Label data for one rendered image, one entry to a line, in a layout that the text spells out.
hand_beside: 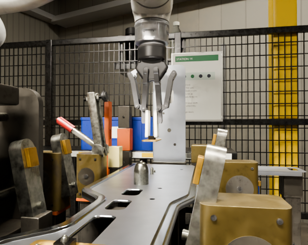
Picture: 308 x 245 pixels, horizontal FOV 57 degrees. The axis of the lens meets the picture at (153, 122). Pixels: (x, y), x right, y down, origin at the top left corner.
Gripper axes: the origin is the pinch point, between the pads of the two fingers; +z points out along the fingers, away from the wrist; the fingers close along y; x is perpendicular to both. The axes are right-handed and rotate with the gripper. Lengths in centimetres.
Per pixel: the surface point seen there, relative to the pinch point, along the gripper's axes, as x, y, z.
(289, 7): 58, 50, -50
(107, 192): -21.9, -4.3, 12.8
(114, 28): 236, -88, -108
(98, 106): 1.0, -15.2, -4.7
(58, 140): -19.4, -15.6, 3.3
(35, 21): 226, -180, -119
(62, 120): -0.9, -24.7, -0.9
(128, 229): -39.4, 4.5, 12.7
